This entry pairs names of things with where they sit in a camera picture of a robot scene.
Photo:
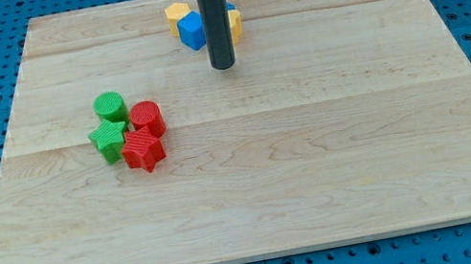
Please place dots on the blue cube block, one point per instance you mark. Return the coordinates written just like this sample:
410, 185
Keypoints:
191, 32

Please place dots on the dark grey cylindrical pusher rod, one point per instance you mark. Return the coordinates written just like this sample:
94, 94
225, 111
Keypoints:
217, 33

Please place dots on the green star block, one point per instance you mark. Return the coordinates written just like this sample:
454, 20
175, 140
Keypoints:
108, 140

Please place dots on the red star block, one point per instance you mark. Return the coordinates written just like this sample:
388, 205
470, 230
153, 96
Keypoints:
142, 150

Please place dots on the green cylinder block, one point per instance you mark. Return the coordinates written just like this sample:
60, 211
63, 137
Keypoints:
110, 106

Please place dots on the blue triangle block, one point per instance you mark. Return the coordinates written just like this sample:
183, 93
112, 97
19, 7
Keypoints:
230, 6

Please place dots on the red cylinder block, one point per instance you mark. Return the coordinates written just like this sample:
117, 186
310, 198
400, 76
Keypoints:
147, 114

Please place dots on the yellow hexagon block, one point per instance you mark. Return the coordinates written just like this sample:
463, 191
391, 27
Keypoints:
174, 13

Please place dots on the light wooden board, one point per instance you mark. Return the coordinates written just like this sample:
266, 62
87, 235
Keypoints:
342, 121

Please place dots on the yellow heart block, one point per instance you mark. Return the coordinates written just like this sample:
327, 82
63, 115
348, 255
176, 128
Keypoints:
235, 25

